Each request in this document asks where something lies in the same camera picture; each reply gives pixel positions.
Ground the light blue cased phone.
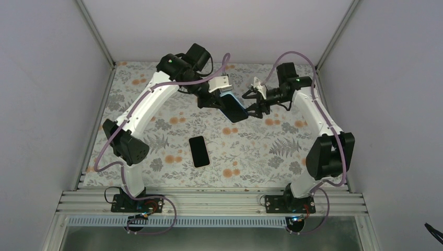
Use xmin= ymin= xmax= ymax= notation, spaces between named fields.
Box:
xmin=220 ymin=93 xmax=249 ymax=123

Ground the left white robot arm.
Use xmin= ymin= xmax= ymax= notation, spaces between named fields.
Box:
xmin=103 ymin=43 xmax=231 ymax=212

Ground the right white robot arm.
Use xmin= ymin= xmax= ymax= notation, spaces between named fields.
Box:
xmin=242 ymin=63 xmax=355 ymax=213

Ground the black phone on mat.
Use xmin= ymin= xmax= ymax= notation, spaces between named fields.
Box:
xmin=188 ymin=136 xmax=210 ymax=168

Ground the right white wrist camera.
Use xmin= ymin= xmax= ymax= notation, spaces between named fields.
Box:
xmin=252 ymin=76 xmax=267 ymax=100

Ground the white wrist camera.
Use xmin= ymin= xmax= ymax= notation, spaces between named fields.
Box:
xmin=252 ymin=76 xmax=267 ymax=100
xmin=208 ymin=75 xmax=233 ymax=93

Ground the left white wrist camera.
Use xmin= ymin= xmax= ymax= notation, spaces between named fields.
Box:
xmin=208 ymin=75 xmax=233 ymax=93

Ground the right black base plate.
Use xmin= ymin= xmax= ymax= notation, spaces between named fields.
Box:
xmin=264 ymin=195 xmax=316 ymax=214

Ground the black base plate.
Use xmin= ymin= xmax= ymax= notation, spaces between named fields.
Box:
xmin=264 ymin=195 xmax=316 ymax=214
xmin=110 ymin=193 xmax=164 ymax=213

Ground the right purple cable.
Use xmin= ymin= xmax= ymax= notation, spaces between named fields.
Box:
xmin=261 ymin=51 xmax=347 ymax=236

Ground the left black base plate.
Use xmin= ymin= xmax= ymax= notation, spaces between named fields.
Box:
xmin=110 ymin=193 xmax=164 ymax=213

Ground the white slotted cable duct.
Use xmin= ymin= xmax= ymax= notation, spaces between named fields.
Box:
xmin=67 ymin=216 xmax=295 ymax=228

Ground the aluminium rail frame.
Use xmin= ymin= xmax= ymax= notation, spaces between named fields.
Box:
xmin=56 ymin=188 xmax=368 ymax=216

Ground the black cable bottom right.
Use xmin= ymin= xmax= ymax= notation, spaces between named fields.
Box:
xmin=424 ymin=223 xmax=443 ymax=245

